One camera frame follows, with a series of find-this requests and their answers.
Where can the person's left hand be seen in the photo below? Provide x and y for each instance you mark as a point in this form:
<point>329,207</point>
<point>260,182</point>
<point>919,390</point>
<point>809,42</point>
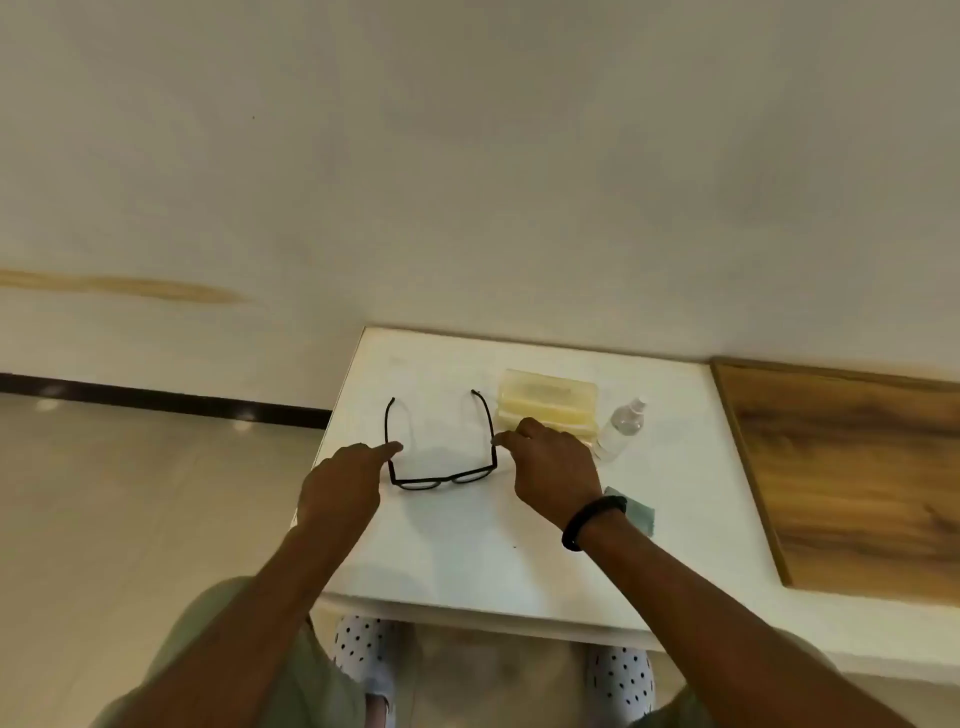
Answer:
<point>337,487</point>

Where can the person's right hand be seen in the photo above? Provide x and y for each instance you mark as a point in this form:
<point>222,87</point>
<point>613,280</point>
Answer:
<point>555,472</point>

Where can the clear spray bottle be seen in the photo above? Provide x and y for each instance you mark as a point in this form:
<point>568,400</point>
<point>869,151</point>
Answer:
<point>619,431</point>

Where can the yellow translucent glasses case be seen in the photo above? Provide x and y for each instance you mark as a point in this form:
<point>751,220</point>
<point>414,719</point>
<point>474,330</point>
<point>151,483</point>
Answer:
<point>547,394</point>

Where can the grey-green cleaning cloth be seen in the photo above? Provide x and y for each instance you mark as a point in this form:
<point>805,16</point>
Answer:
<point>641,514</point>

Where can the black framed eyeglasses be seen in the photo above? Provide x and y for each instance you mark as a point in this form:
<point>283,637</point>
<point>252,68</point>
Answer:
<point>450,478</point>

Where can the person's left forearm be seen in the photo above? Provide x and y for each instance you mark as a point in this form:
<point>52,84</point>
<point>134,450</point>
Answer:
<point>247,622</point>

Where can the person's right forearm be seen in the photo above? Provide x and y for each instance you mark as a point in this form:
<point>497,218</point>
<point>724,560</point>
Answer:
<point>712,622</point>

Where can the person's left leg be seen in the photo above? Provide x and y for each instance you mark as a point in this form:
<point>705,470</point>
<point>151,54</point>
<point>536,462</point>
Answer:
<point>202,615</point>

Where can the black wristband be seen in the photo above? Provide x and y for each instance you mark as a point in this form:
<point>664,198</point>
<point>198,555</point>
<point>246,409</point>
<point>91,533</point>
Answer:
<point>592,517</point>

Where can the white polka dot slipper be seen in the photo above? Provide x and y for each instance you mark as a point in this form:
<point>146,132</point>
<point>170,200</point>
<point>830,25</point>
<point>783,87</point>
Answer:
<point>360,652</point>
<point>622,682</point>

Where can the brown wooden board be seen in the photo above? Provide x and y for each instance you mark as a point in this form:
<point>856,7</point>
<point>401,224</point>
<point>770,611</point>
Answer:
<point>862,480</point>

